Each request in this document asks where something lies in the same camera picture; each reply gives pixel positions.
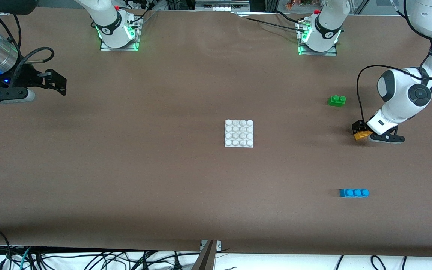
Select white studded base plate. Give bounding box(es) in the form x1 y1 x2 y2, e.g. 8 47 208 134
224 119 255 148

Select green two-stud block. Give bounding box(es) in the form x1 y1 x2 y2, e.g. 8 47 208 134
327 95 347 107

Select blue three-stud block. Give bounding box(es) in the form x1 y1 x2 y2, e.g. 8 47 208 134
339 188 370 198

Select colourful background toys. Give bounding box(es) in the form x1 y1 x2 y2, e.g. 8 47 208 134
285 0 314 9

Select brown table cover sheet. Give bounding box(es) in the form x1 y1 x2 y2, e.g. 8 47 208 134
0 7 432 258

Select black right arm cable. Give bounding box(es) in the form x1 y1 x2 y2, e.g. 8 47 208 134
0 13 56 94

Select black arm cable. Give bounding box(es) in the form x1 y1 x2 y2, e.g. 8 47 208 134
0 13 56 94
356 0 432 126

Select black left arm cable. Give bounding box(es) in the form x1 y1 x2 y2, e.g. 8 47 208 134
356 0 432 126

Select thin black base cable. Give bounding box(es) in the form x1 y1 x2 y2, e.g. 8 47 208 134
135 9 160 27

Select black cable on table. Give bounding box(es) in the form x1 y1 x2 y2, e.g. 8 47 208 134
238 15 306 31

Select aluminium frame with power strip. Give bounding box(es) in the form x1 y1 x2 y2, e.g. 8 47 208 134
195 0 251 12

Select teal floor cable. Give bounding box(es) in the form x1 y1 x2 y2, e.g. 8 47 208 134
19 247 33 270

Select aluminium table frame profile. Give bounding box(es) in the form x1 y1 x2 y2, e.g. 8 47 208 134
192 240 222 270

